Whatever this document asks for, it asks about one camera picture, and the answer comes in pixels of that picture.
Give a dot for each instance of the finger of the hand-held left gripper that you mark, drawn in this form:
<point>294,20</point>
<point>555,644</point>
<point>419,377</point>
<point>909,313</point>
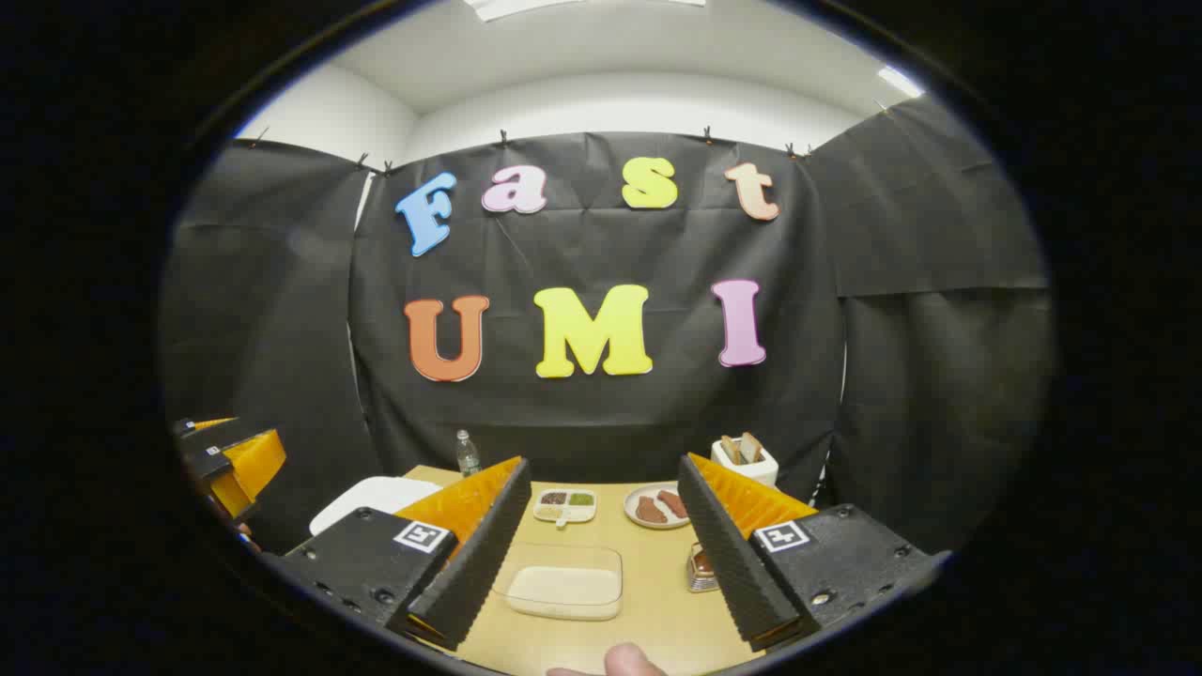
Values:
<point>221,434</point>
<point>254,465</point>

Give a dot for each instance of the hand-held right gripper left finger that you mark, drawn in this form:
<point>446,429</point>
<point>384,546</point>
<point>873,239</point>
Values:
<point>474,554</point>

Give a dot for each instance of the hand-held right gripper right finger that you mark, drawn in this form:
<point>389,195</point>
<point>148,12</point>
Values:
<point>728,554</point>

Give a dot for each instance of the clear box of rice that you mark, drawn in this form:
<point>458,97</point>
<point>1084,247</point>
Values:
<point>563,590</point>

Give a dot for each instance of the white rice cooker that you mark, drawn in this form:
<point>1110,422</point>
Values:
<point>371,498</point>

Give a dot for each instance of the brown meat piece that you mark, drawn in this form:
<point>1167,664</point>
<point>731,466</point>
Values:
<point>650,510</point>
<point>672,503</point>

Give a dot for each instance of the round white plate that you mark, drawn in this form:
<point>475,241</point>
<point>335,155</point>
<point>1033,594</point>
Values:
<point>657,524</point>

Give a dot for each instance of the white toaster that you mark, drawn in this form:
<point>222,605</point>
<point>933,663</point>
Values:
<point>751,472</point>

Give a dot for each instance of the white divided bean dish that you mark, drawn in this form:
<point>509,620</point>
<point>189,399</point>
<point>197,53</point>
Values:
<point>563,512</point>

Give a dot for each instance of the clear plastic water bottle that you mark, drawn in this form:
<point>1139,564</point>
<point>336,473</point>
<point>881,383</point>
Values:
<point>468,455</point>

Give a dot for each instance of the toast slice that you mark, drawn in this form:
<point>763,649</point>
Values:
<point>751,446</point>
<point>731,449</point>

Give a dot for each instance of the black backdrop cloth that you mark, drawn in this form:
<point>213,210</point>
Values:
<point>601,422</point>

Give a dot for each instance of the ceiling light panel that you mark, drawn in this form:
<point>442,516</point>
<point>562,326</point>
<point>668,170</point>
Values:
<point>901,82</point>

